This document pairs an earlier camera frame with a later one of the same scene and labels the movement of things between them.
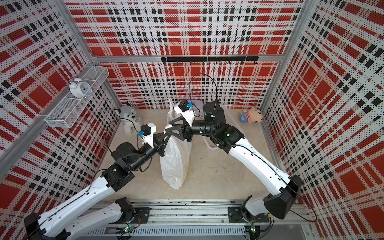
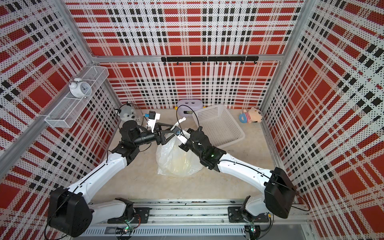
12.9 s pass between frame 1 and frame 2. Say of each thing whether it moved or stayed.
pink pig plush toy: stayed
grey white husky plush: stayed
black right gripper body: moved
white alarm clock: stayed
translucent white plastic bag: moved
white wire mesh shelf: stayed
